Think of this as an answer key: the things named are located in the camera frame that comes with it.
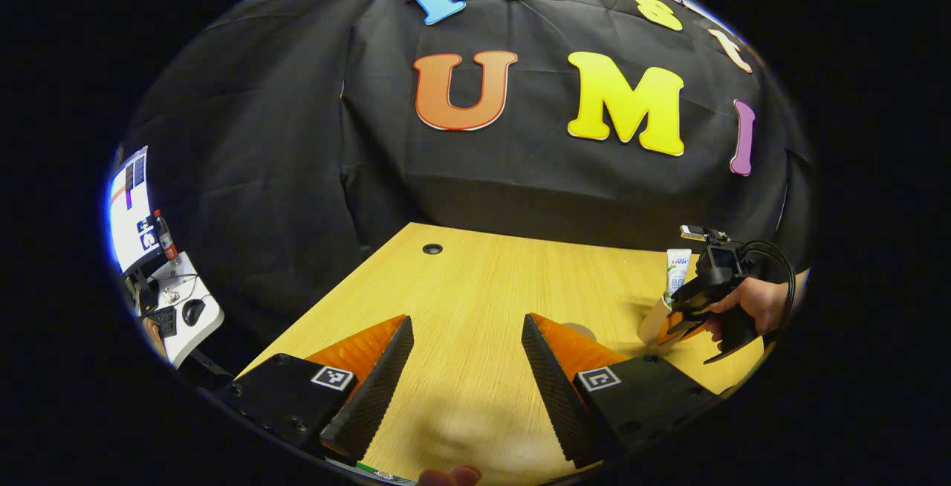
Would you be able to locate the white side desk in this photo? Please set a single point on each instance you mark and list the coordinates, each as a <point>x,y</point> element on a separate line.
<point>197,330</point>

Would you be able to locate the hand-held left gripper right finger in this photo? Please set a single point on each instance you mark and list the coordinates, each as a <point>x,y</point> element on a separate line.
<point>557,389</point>

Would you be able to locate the black backdrop cloth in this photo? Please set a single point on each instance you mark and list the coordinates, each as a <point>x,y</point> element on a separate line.
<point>297,137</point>

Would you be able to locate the round brown coaster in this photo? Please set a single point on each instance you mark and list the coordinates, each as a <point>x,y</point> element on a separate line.
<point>582,331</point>

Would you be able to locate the white toothpaste tube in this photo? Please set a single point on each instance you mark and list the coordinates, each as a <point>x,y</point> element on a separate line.
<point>677,270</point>

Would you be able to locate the wooden desktop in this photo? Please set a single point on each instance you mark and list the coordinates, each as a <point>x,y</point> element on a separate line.
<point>475,300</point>

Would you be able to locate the black keyboard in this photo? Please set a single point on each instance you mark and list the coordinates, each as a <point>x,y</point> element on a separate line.
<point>163,321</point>

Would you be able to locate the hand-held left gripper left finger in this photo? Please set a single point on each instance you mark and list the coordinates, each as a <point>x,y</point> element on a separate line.
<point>371,389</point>

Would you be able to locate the black computer mouse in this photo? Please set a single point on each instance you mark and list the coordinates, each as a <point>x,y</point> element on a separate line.
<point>193,312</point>

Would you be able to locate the black desk grommet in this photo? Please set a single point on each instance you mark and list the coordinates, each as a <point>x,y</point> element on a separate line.
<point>432,249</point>

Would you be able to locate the beige cup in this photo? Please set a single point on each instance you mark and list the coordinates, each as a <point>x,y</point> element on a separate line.
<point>652,322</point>

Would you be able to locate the computer monitor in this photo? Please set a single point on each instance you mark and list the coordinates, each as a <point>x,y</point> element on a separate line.
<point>134,211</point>

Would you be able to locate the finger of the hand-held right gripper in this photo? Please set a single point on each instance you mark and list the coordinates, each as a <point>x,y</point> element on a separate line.
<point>680,330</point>

